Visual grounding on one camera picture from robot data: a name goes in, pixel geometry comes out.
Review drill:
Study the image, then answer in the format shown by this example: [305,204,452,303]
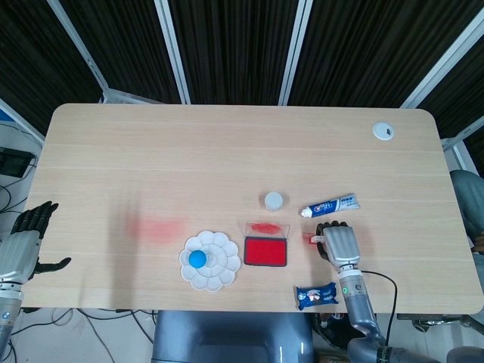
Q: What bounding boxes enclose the white round cap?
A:
[263,191,284,213]

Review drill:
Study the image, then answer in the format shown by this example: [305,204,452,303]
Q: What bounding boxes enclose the blue ball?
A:
[188,250,209,269]

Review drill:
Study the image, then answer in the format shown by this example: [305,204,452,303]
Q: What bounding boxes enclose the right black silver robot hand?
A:
[315,221,361,270]

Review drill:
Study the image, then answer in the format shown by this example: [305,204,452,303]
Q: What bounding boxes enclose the blue white board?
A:
[0,104,18,126]

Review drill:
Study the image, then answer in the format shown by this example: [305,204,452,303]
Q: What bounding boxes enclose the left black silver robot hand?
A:
[0,201,72,284]

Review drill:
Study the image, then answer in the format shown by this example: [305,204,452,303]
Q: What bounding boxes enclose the black trash bin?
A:
[313,312,356,351]

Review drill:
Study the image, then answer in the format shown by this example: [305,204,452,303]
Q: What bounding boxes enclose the white round cable grommet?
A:
[372,121,395,141]

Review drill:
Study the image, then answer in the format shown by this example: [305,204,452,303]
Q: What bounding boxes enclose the dark grey table foot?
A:
[396,312,484,334]

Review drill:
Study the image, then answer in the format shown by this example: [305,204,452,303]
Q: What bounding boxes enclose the blue white toothpaste tube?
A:
[300,192,361,219]

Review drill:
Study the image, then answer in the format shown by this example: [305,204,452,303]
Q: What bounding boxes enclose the red ink pad clear lid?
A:
[243,221,291,268]

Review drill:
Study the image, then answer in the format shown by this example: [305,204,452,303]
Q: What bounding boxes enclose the white flower paint palette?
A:
[178,229,242,293]

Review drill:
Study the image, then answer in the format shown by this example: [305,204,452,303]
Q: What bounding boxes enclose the black box device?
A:
[0,147,33,178]

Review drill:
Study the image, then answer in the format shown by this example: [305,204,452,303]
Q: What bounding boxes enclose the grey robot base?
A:
[150,310,315,363]

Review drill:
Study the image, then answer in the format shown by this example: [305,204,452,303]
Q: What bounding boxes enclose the white aluminium frame post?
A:
[47,0,111,94]
[154,0,191,105]
[0,97,47,144]
[441,115,484,178]
[399,17,484,110]
[278,0,315,106]

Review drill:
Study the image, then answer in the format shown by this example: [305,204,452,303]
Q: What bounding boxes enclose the black floor cable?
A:
[0,177,27,213]
[22,308,157,363]

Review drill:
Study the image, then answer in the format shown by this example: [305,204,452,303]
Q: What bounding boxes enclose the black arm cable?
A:
[361,268,399,338]

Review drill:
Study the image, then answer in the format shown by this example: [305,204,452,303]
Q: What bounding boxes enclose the blue snack packet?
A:
[294,281,340,312]

